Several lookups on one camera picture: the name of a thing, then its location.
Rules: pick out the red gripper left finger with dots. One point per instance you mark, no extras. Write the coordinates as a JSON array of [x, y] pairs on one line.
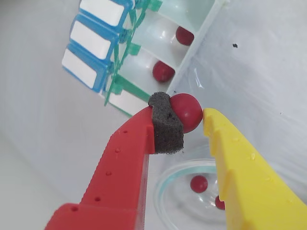
[[120, 172]]

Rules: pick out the blue-lidded weekly pill organizer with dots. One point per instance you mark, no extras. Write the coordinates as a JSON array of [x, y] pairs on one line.
[[84, 38]]

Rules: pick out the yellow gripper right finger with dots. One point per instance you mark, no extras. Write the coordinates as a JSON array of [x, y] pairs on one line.
[[251, 187]]

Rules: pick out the green-lidded weekly pill organizer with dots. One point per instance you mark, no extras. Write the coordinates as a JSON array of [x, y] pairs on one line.
[[168, 14]]

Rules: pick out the red ball pill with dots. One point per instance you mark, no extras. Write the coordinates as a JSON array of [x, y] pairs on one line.
[[189, 110], [163, 71], [219, 203], [199, 183], [184, 35]]

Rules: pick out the pale grey tablecloth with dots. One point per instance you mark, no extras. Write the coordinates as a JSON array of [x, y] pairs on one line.
[[36, 143]]

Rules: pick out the clear glass bowl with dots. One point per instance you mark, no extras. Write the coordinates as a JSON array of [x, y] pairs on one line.
[[168, 210]]

